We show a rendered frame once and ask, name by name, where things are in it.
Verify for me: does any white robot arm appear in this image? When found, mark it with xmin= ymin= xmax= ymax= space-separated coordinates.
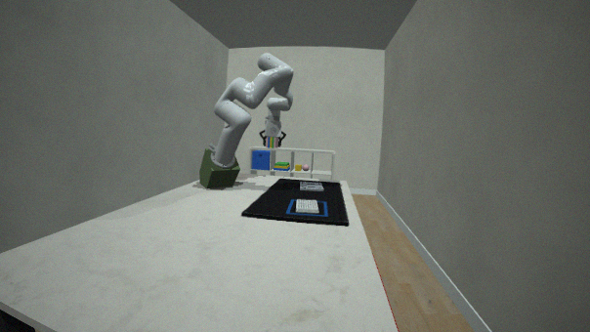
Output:
xmin=209 ymin=53 xmax=294 ymax=168

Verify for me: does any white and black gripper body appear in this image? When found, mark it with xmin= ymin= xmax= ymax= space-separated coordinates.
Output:
xmin=265 ymin=120 xmax=281 ymax=138

